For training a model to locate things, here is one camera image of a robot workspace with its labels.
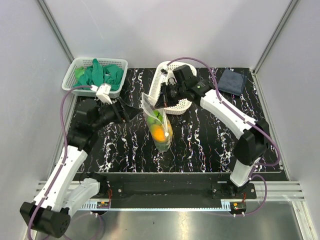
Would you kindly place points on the green cloth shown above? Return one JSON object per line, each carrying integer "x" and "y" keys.
{"x": 96, "y": 74}

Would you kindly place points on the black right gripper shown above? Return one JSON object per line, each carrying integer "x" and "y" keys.
{"x": 163, "y": 101}

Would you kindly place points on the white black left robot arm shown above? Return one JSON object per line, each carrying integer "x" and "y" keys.
{"x": 51, "y": 210}

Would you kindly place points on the dark blue folded cloth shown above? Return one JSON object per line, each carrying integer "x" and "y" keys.
{"x": 232, "y": 82}

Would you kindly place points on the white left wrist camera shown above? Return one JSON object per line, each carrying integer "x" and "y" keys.
{"x": 102, "y": 93}

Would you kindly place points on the light green fake fruit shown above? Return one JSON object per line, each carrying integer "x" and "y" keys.
{"x": 78, "y": 72}

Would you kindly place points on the clear zip top bag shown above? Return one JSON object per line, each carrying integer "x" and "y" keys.
{"x": 148, "y": 106}

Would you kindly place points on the orange green fake mango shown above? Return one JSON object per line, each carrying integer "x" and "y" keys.
{"x": 159, "y": 134}

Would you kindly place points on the green fake watermelon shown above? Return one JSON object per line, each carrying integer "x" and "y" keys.
{"x": 155, "y": 119}

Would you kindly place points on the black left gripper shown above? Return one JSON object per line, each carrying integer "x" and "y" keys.
{"x": 130, "y": 112}

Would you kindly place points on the white perforated plastic basket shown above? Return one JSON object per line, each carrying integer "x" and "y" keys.
{"x": 164, "y": 74}

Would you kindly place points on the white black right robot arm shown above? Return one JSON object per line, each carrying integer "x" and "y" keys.
{"x": 251, "y": 134}

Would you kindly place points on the dark green fake vegetable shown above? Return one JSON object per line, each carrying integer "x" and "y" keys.
{"x": 163, "y": 146}

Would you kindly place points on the pale green plastic basket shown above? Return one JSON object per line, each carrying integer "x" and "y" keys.
{"x": 69, "y": 78}

